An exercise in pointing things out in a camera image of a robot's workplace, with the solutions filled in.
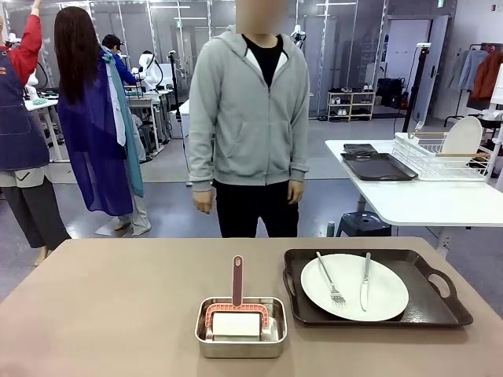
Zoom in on person right forearm gray sleeve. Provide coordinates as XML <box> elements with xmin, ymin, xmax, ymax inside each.
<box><xmin>187</xmin><ymin>129</ymin><xmax>215</xmax><ymax>194</ymax></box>

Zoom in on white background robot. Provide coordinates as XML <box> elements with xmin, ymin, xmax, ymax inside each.
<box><xmin>137</xmin><ymin>52</ymin><xmax>164</xmax><ymax>92</ymax></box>

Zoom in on long-haired mannequin blue dress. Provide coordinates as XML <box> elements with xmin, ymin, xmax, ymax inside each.
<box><xmin>52</xmin><ymin>5</ymin><xmax>152</xmax><ymax>237</ymax></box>

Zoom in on person left hand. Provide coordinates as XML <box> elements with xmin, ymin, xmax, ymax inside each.
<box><xmin>288</xmin><ymin>179</ymin><xmax>307</xmax><ymax>206</ymax></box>

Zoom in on white shoe rack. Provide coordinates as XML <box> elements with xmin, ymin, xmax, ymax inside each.
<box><xmin>326</xmin><ymin>90</ymin><xmax>376</xmax><ymax>123</ymax></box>

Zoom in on brown serving tray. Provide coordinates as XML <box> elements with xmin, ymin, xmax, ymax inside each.
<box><xmin>340</xmin><ymin>152</ymin><xmax>419</xmax><ymax>182</ymax></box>
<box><xmin>282</xmin><ymin>247</ymin><xmax>475</xmax><ymax>329</ymax></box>

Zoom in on white wire dish rack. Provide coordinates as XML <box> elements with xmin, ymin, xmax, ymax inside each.
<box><xmin>391</xmin><ymin>130</ymin><xmax>497</xmax><ymax>182</ymax></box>

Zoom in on black metal stool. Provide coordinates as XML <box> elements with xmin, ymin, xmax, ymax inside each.
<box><xmin>335</xmin><ymin>210</ymin><xmax>394</xmax><ymax>238</ymax></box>

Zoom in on person left forearm gray sleeve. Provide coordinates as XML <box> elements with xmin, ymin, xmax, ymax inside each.
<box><xmin>288</xmin><ymin>129</ymin><xmax>311</xmax><ymax>183</ymax></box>

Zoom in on white background desk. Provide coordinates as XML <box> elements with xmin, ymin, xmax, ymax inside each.
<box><xmin>127</xmin><ymin>89</ymin><xmax>174</xmax><ymax>155</ymax></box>
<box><xmin>23</xmin><ymin>97</ymin><xmax>66</xmax><ymax>163</ymax></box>

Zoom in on black clothes rack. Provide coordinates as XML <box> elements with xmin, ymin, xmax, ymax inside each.
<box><xmin>443</xmin><ymin>42</ymin><xmax>503</xmax><ymax>129</ymax></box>

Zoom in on background person blue jacket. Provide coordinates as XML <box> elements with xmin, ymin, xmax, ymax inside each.
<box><xmin>101</xmin><ymin>34</ymin><xmax>139</xmax><ymax>86</ymax></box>

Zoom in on gray plastic stool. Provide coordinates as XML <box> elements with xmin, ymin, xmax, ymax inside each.
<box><xmin>137</xmin><ymin>124</ymin><xmax>155</xmax><ymax>152</ymax></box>

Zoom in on pink lint roller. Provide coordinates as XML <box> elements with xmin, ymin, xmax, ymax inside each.
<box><xmin>204</xmin><ymin>254</ymin><xmax>274</xmax><ymax>341</ymax></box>

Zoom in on person in gray hoodie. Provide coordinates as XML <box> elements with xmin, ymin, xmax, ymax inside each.
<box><xmin>187</xmin><ymin>0</ymin><xmax>312</xmax><ymax>239</ymax></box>

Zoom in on black folded cloth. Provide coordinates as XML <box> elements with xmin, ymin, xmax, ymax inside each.
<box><xmin>342</xmin><ymin>142</ymin><xmax>380</xmax><ymax>155</ymax></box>

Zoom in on black bags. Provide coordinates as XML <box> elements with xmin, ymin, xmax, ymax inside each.
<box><xmin>376</xmin><ymin>76</ymin><xmax>407</xmax><ymax>110</ymax></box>

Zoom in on person right hand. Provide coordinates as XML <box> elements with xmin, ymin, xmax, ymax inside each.
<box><xmin>192</xmin><ymin>189</ymin><xmax>215</xmax><ymax>215</ymax></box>

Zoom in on white door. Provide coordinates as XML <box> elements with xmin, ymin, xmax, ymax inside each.
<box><xmin>412</xmin><ymin>15</ymin><xmax>450</xmax><ymax>128</ymax></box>

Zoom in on orange hanging jacket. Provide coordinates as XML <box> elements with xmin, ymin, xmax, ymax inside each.
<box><xmin>470</xmin><ymin>50</ymin><xmax>503</xmax><ymax>101</ymax></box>

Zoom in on black tripod with phone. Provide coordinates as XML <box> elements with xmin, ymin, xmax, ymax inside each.
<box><xmin>401</xmin><ymin>42</ymin><xmax>434</xmax><ymax>135</ymax></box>

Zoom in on silver table knife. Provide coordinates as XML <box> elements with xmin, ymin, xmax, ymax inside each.
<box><xmin>359</xmin><ymin>251</ymin><xmax>373</xmax><ymax>313</ymax></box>

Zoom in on white side table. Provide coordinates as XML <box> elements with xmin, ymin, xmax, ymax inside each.
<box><xmin>324</xmin><ymin>138</ymin><xmax>503</xmax><ymax>259</ymax></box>

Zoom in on steel rectangular container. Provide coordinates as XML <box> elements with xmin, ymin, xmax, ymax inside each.
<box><xmin>194</xmin><ymin>296</ymin><xmax>289</xmax><ymax>360</ymax></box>

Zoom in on mannequin red shirt denim apron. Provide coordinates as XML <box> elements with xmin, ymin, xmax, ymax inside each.
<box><xmin>0</xmin><ymin>0</ymin><xmax>73</xmax><ymax>269</ymax></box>

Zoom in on gray-blue hanging shirt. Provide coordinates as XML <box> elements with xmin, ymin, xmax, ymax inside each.
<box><xmin>447</xmin><ymin>49</ymin><xmax>489</xmax><ymax>93</ymax></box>

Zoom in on white round plate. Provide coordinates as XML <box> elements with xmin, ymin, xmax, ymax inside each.
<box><xmin>451</xmin><ymin>115</ymin><xmax>484</xmax><ymax>156</ymax></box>
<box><xmin>300</xmin><ymin>253</ymin><xmax>410</xmax><ymax>323</ymax></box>

